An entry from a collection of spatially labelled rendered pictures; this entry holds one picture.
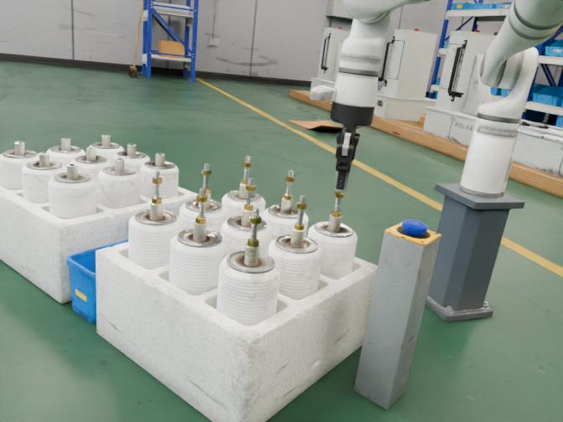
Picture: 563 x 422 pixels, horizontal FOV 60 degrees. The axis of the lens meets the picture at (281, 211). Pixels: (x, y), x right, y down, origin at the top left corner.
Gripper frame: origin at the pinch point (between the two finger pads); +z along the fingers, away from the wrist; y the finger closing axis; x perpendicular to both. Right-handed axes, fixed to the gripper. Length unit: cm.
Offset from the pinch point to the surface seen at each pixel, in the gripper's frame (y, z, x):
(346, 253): -3.5, 12.8, -3.1
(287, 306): -19.4, 17.2, 4.7
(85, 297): -10, 30, 47
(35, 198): 5, 16, 68
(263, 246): -7.3, 12.8, 12.0
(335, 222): -1.1, 7.9, -0.1
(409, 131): 289, 29, -34
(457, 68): 278, -20, -57
